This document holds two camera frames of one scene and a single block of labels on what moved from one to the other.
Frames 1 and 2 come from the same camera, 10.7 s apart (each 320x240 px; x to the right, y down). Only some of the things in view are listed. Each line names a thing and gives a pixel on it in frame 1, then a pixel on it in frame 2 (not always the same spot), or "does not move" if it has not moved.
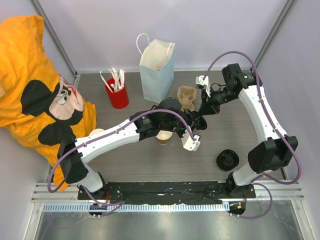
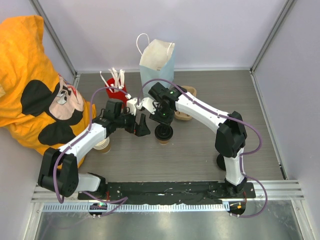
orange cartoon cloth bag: x=38 y=104 does not move
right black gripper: x=206 y=109 -> x=167 y=121
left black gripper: x=190 y=117 -> x=139 y=130
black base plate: x=167 y=192 does not move
